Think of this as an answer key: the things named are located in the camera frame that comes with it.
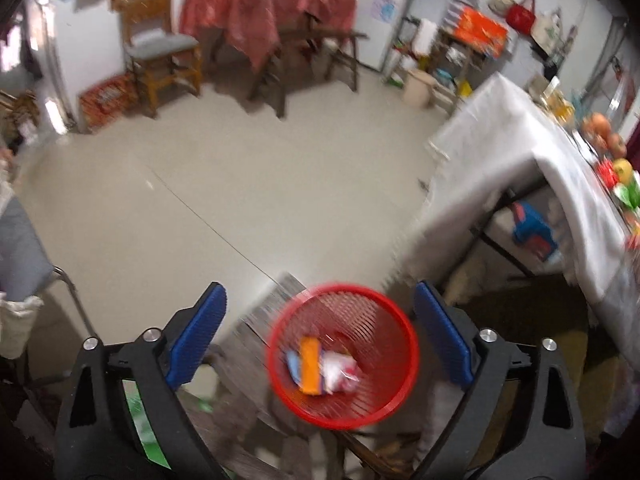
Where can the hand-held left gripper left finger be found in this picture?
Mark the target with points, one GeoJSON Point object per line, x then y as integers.
{"type": "Point", "coordinates": [195, 335]}

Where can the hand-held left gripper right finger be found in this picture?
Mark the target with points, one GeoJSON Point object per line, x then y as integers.
{"type": "Point", "coordinates": [445, 335]}

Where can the red mesh basket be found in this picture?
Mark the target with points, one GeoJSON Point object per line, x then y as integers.
{"type": "Point", "coordinates": [380, 320]}

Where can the blue face mask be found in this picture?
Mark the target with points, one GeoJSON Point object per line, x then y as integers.
{"type": "Point", "coordinates": [294, 364]}

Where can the white plastic bag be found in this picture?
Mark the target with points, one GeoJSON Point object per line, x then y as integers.
{"type": "Point", "coordinates": [340, 372]}

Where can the orange snack packet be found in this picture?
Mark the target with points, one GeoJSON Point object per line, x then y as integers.
{"type": "Point", "coordinates": [310, 365]}

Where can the green plastic bag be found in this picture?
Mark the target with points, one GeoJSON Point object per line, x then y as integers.
{"type": "Point", "coordinates": [142, 422]}

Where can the white sack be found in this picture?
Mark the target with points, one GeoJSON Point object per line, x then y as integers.
{"type": "Point", "coordinates": [15, 322]}

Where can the grey cloth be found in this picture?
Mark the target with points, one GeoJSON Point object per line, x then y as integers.
{"type": "Point", "coordinates": [17, 245]}

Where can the white tablecloth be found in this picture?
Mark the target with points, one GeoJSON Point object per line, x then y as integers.
{"type": "Point", "coordinates": [500, 135]}

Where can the beige bucket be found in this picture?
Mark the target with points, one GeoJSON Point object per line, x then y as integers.
{"type": "Point", "coordinates": [417, 89]}

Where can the red carton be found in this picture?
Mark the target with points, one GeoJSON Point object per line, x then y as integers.
{"type": "Point", "coordinates": [107, 100]}

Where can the wooden chair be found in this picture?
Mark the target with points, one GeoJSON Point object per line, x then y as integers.
{"type": "Point", "coordinates": [150, 45]}

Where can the white paper towel roll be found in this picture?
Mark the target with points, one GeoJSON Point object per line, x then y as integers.
{"type": "Point", "coordinates": [426, 36]}

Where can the white refrigerator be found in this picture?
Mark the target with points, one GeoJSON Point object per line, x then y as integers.
{"type": "Point", "coordinates": [395, 35]}

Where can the orange gift box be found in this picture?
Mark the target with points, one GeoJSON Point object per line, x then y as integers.
{"type": "Point", "coordinates": [480, 30]}

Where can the beige tote bag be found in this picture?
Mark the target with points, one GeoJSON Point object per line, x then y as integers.
{"type": "Point", "coordinates": [546, 32]}

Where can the dark wooden bench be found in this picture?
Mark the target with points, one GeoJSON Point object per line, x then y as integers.
{"type": "Point", "coordinates": [310, 37]}

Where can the red tote bag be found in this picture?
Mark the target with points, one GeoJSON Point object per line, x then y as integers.
{"type": "Point", "coordinates": [520, 16]}

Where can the red checked tablecloth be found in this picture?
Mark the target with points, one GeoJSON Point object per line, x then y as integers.
{"type": "Point", "coordinates": [240, 10]}

